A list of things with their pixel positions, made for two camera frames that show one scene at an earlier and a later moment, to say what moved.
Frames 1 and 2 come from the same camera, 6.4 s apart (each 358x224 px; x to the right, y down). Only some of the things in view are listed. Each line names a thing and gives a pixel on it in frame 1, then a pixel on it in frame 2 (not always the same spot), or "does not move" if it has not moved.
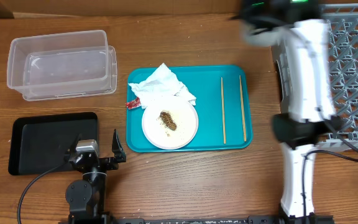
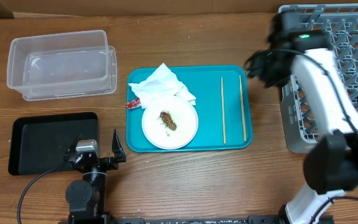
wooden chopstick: x=223 y=111 does not move
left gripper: x=112 y=163 does not move
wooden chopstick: x=242 y=109 does not move
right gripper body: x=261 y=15 -> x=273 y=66
